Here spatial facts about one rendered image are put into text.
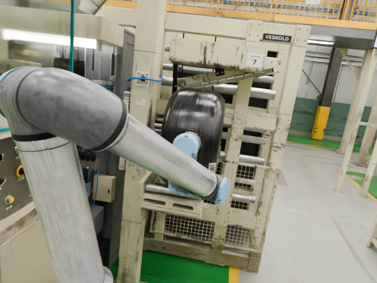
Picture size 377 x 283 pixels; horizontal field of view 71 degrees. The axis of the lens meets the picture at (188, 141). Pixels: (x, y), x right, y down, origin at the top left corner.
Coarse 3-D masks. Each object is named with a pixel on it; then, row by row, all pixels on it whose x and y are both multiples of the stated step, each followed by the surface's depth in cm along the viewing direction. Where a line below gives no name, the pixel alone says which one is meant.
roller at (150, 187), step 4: (148, 184) 152; (152, 184) 152; (156, 184) 153; (148, 188) 151; (152, 188) 151; (156, 188) 151; (160, 188) 151; (164, 188) 151; (168, 188) 151; (160, 192) 151; (164, 192) 151; (168, 192) 150; (180, 196) 150; (184, 196) 150; (188, 196) 149; (192, 196) 149; (196, 196) 148
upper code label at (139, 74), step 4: (136, 72) 146; (140, 72) 145; (144, 72) 145; (148, 72) 145; (136, 76) 146; (140, 76) 146; (148, 76) 145; (136, 80) 147; (140, 80) 146; (148, 80) 146; (136, 84) 147; (140, 84) 147; (144, 84) 146; (148, 84) 146
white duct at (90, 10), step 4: (84, 0) 168; (88, 0) 168; (92, 0) 168; (96, 0) 169; (100, 0) 170; (80, 4) 169; (84, 4) 169; (88, 4) 169; (92, 4) 170; (96, 4) 171; (80, 8) 169; (84, 8) 170; (88, 8) 170; (92, 8) 171; (96, 8) 174; (88, 12) 172; (92, 12) 174
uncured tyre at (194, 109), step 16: (176, 96) 139; (192, 96) 139; (208, 96) 140; (176, 112) 132; (192, 112) 132; (208, 112) 131; (224, 112) 144; (176, 128) 129; (192, 128) 129; (208, 128) 128; (208, 144) 128; (208, 160) 130; (160, 176) 146
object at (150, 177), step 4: (148, 172) 162; (152, 172) 166; (144, 176) 155; (148, 176) 157; (152, 176) 167; (156, 176) 178; (140, 180) 149; (144, 180) 150; (148, 180) 158; (152, 180) 169; (140, 184) 147; (144, 184) 149; (140, 188) 148; (144, 188) 151; (140, 192) 148; (144, 192) 153; (140, 196) 149
